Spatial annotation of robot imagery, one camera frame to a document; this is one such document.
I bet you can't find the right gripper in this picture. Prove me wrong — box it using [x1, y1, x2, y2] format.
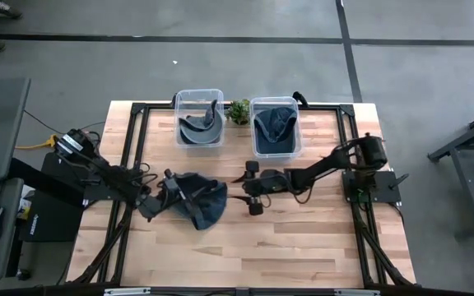
[230, 160, 288, 217]

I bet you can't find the dark blue cap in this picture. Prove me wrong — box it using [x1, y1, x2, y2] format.
[256, 133, 298, 155]

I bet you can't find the light grey cap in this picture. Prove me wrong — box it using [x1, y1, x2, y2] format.
[178, 114, 224, 146]

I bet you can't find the small green potted plant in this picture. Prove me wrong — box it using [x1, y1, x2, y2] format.
[225, 98, 251, 126]

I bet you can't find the clear plastic bin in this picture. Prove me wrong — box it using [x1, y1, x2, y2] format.
[174, 88, 225, 148]
[249, 95, 304, 160]

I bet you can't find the black case with white print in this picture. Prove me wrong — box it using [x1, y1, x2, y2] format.
[17, 151, 98, 243]

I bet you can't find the yellow power plug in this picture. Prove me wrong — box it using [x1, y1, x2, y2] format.
[14, 134, 59, 150]

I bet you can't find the small white yellow packet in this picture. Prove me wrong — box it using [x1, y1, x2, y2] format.
[16, 184, 36, 221]

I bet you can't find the grey metal stand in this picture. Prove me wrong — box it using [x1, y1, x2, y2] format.
[427, 104, 474, 239]

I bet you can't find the silver bracket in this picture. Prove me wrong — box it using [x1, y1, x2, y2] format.
[334, 289, 381, 296]
[103, 287, 151, 296]

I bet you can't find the black aluminium frame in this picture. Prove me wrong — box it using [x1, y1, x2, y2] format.
[70, 101, 417, 289]

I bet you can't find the black floor cable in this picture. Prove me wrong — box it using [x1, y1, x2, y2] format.
[22, 109, 106, 136]

